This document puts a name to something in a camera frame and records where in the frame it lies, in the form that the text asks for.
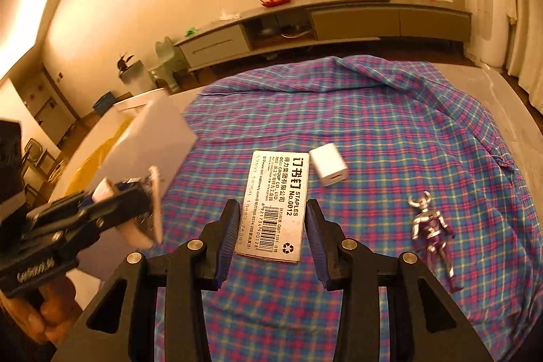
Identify wooden dining chair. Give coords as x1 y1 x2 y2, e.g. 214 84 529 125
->
42 158 65 185
23 137 45 180

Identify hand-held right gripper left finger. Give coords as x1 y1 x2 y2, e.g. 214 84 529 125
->
51 198 242 362

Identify person's left hand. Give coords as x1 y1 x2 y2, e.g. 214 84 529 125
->
6 279 85 346

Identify white keychain card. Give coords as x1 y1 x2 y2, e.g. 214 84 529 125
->
91 166 165 249

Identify white cardboard box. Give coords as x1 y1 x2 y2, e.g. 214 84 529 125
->
46 88 199 290

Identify green plastic chair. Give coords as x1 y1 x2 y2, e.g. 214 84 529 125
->
148 36 189 93

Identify blue plastic crate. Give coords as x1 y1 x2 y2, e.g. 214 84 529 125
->
92 91 116 114

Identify beige curtain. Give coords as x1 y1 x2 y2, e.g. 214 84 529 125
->
454 0 543 91

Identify silver purple action figure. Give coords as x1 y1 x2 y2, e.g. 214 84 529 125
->
408 191 464 294

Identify blue plaid cloth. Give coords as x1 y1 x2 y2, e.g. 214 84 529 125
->
155 54 537 362

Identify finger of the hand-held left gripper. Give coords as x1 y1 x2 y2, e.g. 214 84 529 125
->
77 176 147 207
51 188 153 256

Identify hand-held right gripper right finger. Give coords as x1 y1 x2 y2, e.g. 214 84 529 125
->
305 198 495 362

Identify white staples box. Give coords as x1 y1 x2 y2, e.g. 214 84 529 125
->
234 150 310 266

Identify white charger plug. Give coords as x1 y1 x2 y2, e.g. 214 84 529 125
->
309 144 349 188

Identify grey television cabinet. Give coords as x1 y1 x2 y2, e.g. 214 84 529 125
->
174 0 473 72

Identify white planter bin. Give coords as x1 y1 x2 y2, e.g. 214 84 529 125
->
119 63 153 95

